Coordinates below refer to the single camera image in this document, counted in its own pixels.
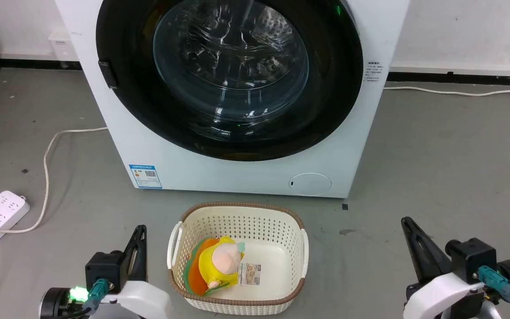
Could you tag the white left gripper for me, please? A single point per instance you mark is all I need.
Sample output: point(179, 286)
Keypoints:
point(142, 301)

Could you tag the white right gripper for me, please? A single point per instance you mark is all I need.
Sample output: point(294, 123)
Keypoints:
point(441, 297)

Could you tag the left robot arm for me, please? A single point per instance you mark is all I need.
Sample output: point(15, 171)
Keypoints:
point(58, 303)

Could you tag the white front-load washing machine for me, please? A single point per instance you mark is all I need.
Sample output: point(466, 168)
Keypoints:
point(237, 177)

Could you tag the round black glass washer door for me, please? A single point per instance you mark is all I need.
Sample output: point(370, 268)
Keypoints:
point(330, 106)

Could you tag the yellow orange plush doll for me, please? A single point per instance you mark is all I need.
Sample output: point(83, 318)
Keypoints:
point(219, 263)

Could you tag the blue energy label sticker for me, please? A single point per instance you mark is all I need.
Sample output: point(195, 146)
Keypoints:
point(145, 176)

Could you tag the cream perforated laundry basket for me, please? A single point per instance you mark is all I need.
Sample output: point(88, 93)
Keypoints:
point(237, 221)

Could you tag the paper label in basket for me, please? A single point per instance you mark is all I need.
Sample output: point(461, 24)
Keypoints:
point(249, 274)

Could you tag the round white filter cover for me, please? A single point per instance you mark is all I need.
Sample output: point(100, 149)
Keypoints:
point(310, 184)

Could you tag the white warning text sticker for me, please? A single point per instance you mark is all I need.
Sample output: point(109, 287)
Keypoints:
point(373, 72)

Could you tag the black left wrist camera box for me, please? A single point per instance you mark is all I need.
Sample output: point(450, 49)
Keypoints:
point(104, 270)

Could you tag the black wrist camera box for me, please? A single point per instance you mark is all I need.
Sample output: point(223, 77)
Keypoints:
point(472, 259)
point(104, 270)

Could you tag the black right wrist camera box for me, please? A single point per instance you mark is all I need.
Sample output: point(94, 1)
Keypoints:
point(472, 259)

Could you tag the white wall socket box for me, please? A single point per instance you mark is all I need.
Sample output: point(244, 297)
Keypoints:
point(62, 44)

